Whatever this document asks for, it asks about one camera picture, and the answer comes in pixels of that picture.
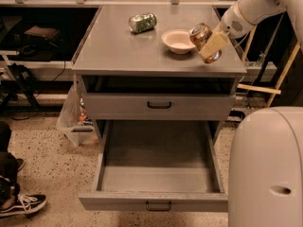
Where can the closed grey top drawer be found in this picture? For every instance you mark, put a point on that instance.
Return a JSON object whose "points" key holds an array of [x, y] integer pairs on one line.
{"points": [[157, 107]]}

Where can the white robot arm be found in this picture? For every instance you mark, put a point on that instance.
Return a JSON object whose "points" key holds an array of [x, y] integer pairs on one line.
{"points": [[265, 185]]}

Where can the black trouser leg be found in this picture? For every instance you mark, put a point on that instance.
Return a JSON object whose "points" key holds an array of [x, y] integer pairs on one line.
{"points": [[9, 188]]}

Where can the green soda can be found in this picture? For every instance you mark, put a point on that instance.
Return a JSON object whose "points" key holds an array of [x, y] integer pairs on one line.
{"points": [[142, 22]]}

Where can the open grey middle drawer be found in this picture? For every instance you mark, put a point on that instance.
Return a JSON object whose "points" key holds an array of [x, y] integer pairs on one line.
{"points": [[157, 166]]}

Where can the black and white sneaker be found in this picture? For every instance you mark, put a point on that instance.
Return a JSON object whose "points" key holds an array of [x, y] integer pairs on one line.
{"points": [[22, 204]]}

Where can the grey drawer cabinet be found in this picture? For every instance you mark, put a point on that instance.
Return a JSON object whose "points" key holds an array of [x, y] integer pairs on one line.
{"points": [[113, 60]]}

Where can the wooden stick frame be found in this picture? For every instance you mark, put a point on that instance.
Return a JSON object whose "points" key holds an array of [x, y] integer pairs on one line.
{"points": [[273, 63]]}

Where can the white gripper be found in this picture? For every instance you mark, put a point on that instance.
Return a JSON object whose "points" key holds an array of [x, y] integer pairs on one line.
{"points": [[233, 22]]}

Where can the white paper bowl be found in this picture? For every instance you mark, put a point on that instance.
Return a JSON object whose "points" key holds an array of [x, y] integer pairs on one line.
{"points": [[178, 41]]}

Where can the orange soda can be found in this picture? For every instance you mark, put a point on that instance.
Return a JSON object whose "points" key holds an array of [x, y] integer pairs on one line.
{"points": [[199, 36]]}

